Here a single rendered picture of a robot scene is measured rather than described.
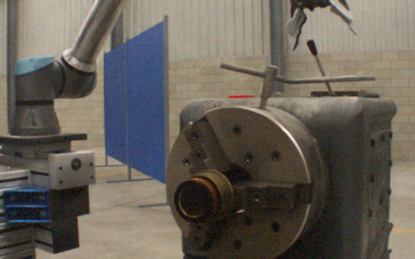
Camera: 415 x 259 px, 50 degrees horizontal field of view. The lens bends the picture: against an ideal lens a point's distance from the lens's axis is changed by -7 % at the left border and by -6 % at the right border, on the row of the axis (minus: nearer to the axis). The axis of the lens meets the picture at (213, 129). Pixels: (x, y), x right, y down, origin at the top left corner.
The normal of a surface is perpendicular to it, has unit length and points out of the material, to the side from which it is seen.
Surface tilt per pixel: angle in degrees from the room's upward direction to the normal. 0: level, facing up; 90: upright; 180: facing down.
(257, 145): 90
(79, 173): 90
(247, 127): 90
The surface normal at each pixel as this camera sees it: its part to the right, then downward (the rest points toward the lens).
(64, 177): 0.81, 0.02
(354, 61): -0.47, 0.05
